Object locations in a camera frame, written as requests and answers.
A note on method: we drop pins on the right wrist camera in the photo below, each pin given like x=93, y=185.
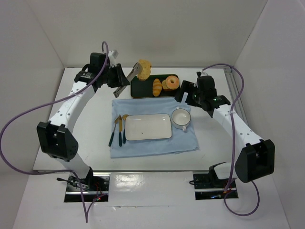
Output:
x=201, y=74

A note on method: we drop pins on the white cup black rim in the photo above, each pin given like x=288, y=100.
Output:
x=181, y=118

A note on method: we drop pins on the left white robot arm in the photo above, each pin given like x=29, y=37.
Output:
x=55, y=136

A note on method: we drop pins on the steel kitchen tongs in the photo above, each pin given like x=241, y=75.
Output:
x=137, y=69

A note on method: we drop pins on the small brown bread piece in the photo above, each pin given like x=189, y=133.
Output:
x=165, y=86

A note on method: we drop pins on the gold knife green handle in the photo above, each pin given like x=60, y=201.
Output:
x=120, y=131

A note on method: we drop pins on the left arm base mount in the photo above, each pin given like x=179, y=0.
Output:
x=98, y=191

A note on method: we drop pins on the gold fork green handle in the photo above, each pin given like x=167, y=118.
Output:
x=113, y=132

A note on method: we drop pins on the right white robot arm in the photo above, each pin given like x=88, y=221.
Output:
x=253, y=156

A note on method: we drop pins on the gold spoon green handle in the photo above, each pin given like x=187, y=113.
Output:
x=124, y=134

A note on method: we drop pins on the aluminium rail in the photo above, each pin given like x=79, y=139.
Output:
x=233, y=80

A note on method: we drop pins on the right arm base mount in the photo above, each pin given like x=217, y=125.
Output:
x=208, y=186

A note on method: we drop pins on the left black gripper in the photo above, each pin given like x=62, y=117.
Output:
x=119, y=76

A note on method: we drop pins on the white rectangular plate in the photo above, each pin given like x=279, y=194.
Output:
x=148, y=127

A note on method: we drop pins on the pink glazed donut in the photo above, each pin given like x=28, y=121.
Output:
x=172, y=82

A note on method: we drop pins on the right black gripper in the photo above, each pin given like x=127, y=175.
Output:
x=187, y=93

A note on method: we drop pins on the golden croissant roll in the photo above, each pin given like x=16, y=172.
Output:
x=157, y=87

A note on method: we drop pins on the dark green tray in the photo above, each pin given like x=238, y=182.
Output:
x=144, y=89

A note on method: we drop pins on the brown bread slice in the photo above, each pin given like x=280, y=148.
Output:
x=146, y=70

